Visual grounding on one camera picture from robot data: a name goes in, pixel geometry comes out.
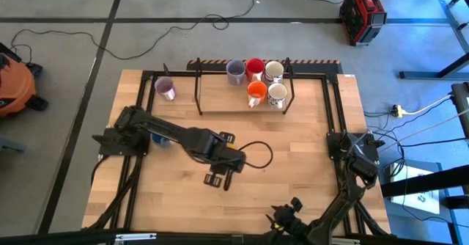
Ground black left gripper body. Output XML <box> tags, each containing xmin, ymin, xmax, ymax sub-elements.
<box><xmin>203</xmin><ymin>143</ymin><xmax>248</xmax><ymax>175</ymax></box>

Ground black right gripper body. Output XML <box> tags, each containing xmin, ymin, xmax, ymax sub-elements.
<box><xmin>272</xmin><ymin>207</ymin><xmax>313</xmax><ymax>239</ymax></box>

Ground orange mug white handle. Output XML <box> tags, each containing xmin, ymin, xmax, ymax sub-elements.
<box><xmin>246</xmin><ymin>80</ymin><xmax>268</xmax><ymax>109</ymax></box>

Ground blue mug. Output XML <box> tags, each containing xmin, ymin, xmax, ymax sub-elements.
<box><xmin>150</xmin><ymin>133</ymin><xmax>171</xmax><ymax>150</ymax></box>

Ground navy white floral mug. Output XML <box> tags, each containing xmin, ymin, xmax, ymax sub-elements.
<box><xmin>267</xmin><ymin>82</ymin><xmax>289</xmax><ymax>110</ymax></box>

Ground grey mug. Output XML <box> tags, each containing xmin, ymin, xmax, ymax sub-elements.
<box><xmin>225</xmin><ymin>59</ymin><xmax>247</xmax><ymax>87</ymax></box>

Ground red mug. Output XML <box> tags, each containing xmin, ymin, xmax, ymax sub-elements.
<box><xmin>245</xmin><ymin>57</ymin><xmax>266</xmax><ymax>83</ymax></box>

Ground lilac mug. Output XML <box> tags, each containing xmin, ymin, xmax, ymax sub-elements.
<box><xmin>154</xmin><ymin>76</ymin><xmax>177</xmax><ymax>102</ymax></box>

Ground cream mug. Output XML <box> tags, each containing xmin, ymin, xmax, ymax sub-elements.
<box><xmin>263</xmin><ymin>60</ymin><xmax>286</xmax><ymax>85</ymax></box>

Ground wooden shelf black legs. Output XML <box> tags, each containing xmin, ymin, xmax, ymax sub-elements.
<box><xmin>191</xmin><ymin>56</ymin><xmax>296</xmax><ymax>116</ymax></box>

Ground black hazard-striped bar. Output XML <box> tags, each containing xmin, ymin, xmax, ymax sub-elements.
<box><xmin>186</xmin><ymin>58</ymin><xmax>344</xmax><ymax>75</ymax></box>

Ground white box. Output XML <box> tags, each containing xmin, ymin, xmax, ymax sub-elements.
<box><xmin>389</xmin><ymin>161</ymin><xmax>441</xmax><ymax>216</ymax></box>

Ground black diagonal beam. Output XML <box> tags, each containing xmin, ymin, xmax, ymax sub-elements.
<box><xmin>380</xmin><ymin>164</ymin><xmax>469</xmax><ymax>199</ymax></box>

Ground black gantry crossbar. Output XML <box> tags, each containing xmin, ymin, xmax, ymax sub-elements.
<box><xmin>0</xmin><ymin>229</ymin><xmax>469</xmax><ymax>245</ymax></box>

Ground red black power box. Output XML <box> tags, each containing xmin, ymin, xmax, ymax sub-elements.
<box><xmin>339</xmin><ymin>0</ymin><xmax>388</xmax><ymax>47</ymax></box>

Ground black stand foot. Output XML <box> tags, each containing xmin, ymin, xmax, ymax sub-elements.
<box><xmin>398</xmin><ymin>52</ymin><xmax>469</xmax><ymax>81</ymax></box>

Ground orange vacuum cleaner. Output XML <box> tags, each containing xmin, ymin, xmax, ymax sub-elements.
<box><xmin>0</xmin><ymin>42</ymin><xmax>50</xmax><ymax>119</ymax></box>

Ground grey metal rack leg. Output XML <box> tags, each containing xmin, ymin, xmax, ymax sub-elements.
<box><xmin>431</xmin><ymin>0</ymin><xmax>469</xmax><ymax>54</ymax></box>

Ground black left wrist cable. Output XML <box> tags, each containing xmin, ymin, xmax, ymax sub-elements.
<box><xmin>237</xmin><ymin>140</ymin><xmax>274</xmax><ymax>170</ymax></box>

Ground silver metal bracket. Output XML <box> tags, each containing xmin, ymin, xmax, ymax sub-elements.
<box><xmin>329</xmin><ymin>236</ymin><xmax>362</xmax><ymax>245</ymax></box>

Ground black cable conduit bundle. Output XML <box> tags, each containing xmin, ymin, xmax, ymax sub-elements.
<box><xmin>86</xmin><ymin>155</ymin><xmax>144</xmax><ymax>232</ymax></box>
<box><xmin>334</xmin><ymin>160</ymin><xmax>391</xmax><ymax>237</ymax></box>

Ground black aluminium table frame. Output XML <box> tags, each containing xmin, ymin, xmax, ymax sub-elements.
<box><xmin>109</xmin><ymin>70</ymin><xmax>367</xmax><ymax>237</ymax></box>

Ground long black floor cable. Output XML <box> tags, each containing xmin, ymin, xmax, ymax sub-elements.
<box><xmin>10</xmin><ymin>0</ymin><xmax>345</xmax><ymax>61</ymax></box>

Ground short black cable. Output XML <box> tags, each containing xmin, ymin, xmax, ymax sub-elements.
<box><xmin>68</xmin><ymin>155</ymin><xmax>108</xmax><ymax>176</ymax></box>

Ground thin black cable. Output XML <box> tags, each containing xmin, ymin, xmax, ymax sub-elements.
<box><xmin>423</xmin><ymin>137</ymin><xmax>469</xmax><ymax>146</ymax></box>

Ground grey cable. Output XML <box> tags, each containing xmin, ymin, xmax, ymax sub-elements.
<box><xmin>417</xmin><ymin>109</ymin><xmax>469</xmax><ymax>134</ymax></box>

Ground white cable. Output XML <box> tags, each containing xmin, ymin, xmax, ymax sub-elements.
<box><xmin>402</xmin><ymin>94</ymin><xmax>455</xmax><ymax>116</ymax></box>

